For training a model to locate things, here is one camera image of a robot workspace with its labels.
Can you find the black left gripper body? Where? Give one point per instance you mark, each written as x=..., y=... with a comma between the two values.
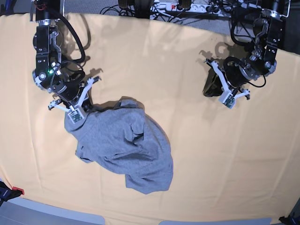
x=238, y=72

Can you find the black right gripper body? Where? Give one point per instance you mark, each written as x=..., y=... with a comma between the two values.
x=67, y=91

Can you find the grey t-shirt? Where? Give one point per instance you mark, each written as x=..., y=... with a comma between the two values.
x=123, y=139

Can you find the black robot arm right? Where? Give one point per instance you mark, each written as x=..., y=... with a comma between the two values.
x=50, y=61

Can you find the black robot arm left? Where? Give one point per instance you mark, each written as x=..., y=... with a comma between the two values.
x=260, y=60

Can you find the yellow tablecloth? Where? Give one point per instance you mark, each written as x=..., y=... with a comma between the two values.
x=229, y=164

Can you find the white power strip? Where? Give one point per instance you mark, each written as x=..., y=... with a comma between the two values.
x=171, y=9

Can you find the red and black clamp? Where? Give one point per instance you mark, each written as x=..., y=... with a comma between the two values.
x=7, y=194

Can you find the black clamp right corner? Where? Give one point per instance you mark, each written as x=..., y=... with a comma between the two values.
x=292, y=219

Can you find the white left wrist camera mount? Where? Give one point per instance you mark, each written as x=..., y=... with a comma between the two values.
x=229, y=95

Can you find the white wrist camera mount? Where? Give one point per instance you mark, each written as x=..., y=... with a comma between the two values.
x=229, y=95
x=77, y=109

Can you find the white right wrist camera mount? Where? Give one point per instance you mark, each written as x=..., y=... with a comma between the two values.
x=77, y=109

